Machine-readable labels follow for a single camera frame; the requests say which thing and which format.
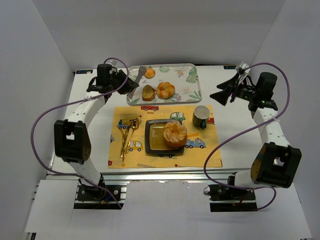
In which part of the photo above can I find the black corner label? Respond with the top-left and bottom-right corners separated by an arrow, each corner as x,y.
223,65 -> 236,70
75,69 -> 93,75

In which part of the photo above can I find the sugared orange donut bread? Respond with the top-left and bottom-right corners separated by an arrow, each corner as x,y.
163,120 -> 187,148

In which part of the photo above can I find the green ceramic mug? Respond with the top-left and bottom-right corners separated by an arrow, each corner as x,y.
192,105 -> 211,130

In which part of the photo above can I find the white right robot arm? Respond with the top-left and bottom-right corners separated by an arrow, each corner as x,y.
210,66 -> 302,191

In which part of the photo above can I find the black corner label left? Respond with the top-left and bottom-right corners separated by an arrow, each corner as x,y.
75,69 -> 93,75

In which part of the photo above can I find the aluminium table rail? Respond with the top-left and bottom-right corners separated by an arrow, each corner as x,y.
45,167 -> 249,185

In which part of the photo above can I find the white leaf-print tray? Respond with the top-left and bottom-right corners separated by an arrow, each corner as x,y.
126,63 -> 202,106

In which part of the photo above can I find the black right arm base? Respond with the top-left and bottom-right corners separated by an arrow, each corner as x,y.
203,184 -> 258,213

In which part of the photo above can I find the yellow vehicle-print placemat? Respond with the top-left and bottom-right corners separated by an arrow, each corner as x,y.
108,105 -> 219,169

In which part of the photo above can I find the toasted bread slice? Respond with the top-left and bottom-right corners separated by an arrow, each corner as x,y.
142,84 -> 156,102

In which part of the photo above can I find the gold fork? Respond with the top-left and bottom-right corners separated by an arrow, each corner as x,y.
120,119 -> 136,161

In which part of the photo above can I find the twisted ring bread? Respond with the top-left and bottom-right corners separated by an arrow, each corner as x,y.
156,82 -> 176,99

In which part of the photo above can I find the dark square plate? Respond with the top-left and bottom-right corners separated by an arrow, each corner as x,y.
144,119 -> 185,158

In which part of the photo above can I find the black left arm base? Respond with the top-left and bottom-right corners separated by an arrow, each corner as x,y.
73,178 -> 127,210

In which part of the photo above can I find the gold spoon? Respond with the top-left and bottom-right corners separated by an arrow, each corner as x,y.
124,117 -> 140,155

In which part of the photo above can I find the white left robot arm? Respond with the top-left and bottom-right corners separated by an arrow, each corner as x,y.
54,63 -> 139,185

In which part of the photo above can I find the black corner label right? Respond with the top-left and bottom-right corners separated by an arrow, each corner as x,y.
223,65 -> 236,70

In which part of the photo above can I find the round bread bun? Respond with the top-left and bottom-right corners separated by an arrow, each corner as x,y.
144,68 -> 156,79

